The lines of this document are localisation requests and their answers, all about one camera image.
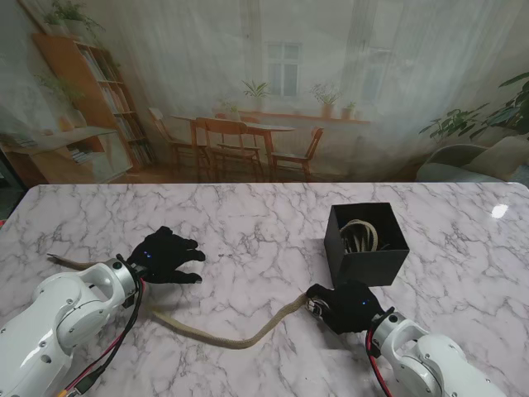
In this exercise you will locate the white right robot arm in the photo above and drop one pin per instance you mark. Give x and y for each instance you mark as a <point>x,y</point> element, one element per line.
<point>425,360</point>

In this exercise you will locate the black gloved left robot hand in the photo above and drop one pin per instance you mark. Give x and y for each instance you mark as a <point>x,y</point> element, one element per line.
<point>165,258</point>

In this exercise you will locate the black square storage box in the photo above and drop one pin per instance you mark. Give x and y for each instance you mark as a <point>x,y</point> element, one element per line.
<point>363,269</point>

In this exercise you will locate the printed room scene backdrop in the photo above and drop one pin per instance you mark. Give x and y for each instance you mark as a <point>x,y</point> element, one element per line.
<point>264,62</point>

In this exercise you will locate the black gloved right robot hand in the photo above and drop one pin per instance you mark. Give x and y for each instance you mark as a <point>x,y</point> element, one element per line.
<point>351,308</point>

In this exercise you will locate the beige woven belt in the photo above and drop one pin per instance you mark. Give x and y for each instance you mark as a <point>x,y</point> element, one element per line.
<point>359,237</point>

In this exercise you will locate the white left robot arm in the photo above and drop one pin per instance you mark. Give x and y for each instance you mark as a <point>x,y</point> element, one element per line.
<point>58,326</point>

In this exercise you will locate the beige woven belt looped end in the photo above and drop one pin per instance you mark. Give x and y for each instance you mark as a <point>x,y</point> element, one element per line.
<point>231,342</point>

